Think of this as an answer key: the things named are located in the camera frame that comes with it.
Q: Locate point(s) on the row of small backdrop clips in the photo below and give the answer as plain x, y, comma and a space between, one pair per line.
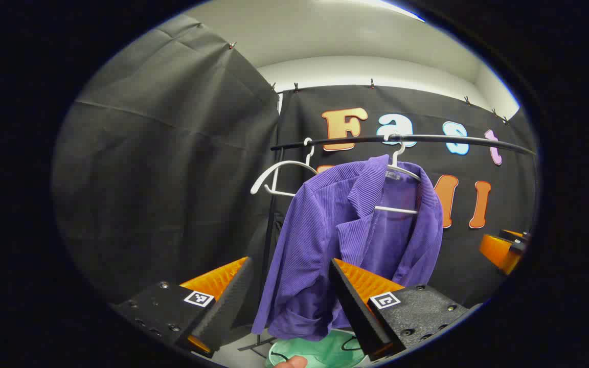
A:
371, 83

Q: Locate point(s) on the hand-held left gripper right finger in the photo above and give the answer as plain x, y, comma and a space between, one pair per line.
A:
356, 312

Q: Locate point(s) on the purple ribbed jacket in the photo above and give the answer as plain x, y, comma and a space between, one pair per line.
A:
315, 230

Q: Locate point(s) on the black clothes rack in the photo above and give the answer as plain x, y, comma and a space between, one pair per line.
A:
427, 137

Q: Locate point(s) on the green laundry hamper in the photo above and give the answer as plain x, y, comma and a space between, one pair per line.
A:
325, 353

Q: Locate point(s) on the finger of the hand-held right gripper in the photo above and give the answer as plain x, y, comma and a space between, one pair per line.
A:
499, 253
517, 241

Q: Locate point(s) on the white hanger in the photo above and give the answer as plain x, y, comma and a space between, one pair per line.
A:
279, 165
397, 209

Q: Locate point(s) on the plain black backdrop cloth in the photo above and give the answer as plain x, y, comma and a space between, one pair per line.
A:
161, 179

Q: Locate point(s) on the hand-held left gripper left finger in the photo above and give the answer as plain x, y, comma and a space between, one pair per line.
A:
228, 312

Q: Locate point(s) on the lettered black backdrop cloth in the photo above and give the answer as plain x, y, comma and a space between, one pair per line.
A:
458, 276

